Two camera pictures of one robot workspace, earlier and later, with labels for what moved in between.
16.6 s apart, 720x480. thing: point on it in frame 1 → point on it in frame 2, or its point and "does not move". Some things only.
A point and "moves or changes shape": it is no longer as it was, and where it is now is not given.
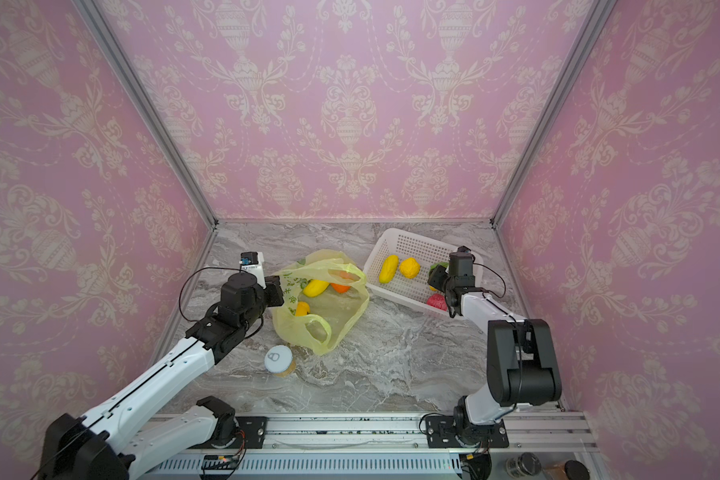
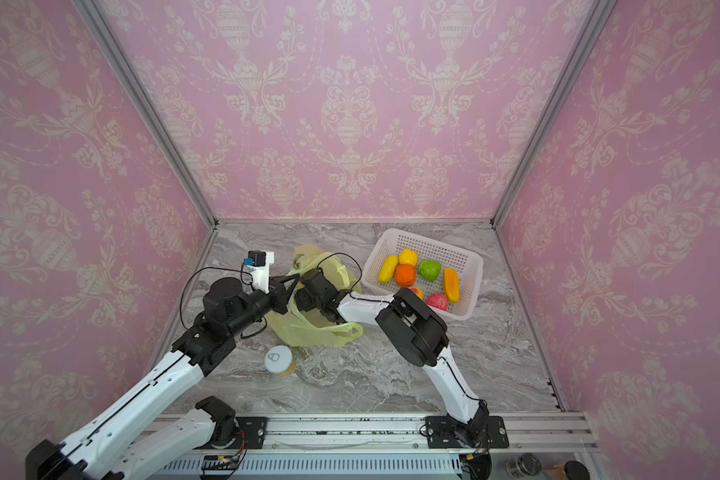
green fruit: [443, 264] moves or changes shape
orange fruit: [340, 288] moves or changes shape
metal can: [525, 464] does not move
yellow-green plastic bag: [325, 298] moves or changes shape
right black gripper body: [438, 278] → [308, 292]
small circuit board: [218, 462] does not move
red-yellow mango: [302, 308] moves or changes shape
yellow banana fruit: [389, 266] does not move
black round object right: [576, 470] does not move
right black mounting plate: [440, 433] does not move
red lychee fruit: [437, 300] does not move
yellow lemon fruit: [410, 267] moves or changes shape
